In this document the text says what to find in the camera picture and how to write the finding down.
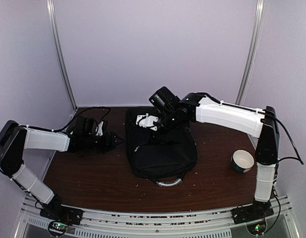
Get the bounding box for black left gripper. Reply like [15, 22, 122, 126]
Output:
[82, 130, 124, 154]

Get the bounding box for black student backpack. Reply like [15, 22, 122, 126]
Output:
[125, 107, 198, 187]

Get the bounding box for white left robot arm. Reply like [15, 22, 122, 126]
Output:
[0, 120, 123, 220]

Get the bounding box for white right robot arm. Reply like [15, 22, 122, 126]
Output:
[149, 87, 283, 219]

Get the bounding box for blue white ceramic bowl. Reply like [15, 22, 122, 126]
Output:
[231, 150, 255, 174]

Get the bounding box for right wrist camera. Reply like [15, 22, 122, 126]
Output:
[149, 86, 180, 113]

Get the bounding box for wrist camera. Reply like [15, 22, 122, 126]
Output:
[73, 116, 98, 135]
[149, 86, 180, 113]

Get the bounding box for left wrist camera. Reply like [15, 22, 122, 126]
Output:
[73, 116, 98, 135]

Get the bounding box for right aluminium corner post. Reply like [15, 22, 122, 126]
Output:
[235, 0, 266, 105]

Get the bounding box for aluminium corner post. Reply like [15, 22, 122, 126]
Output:
[235, 0, 266, 105]
[46, 0, 78, 111]

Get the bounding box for left aluminium corner post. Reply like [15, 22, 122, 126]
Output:
[46, 0, 78, 111]

